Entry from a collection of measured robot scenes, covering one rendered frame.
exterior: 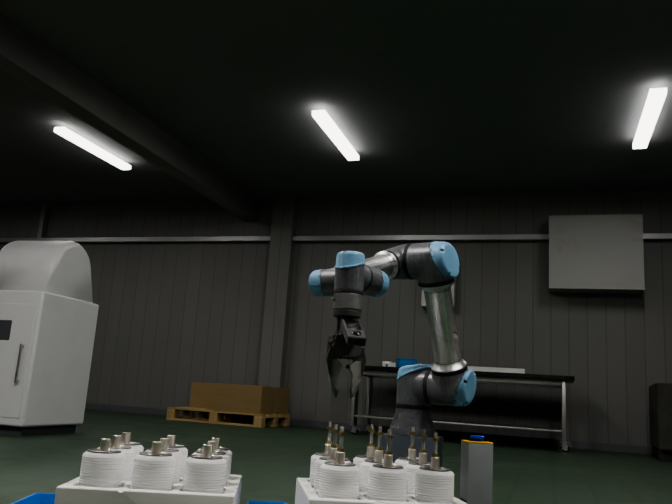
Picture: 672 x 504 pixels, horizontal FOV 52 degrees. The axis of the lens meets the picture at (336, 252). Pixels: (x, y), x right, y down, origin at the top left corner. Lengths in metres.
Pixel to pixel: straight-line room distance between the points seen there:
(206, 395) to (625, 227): 5.28
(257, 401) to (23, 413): 3.34
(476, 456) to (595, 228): 6.45
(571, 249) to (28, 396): 5.77
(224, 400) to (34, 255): 3.34
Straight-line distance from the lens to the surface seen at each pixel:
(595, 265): 8.17
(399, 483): 1.72
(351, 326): 1.67
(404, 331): 8.52
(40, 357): 5.28
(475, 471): 1.98
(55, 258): 5.45
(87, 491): 1.68
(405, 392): 2.30
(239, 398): 8.02
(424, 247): 2.15
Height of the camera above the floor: 0.42
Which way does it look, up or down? 12 degrees up
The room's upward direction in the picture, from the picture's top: 4 degrees clockwise
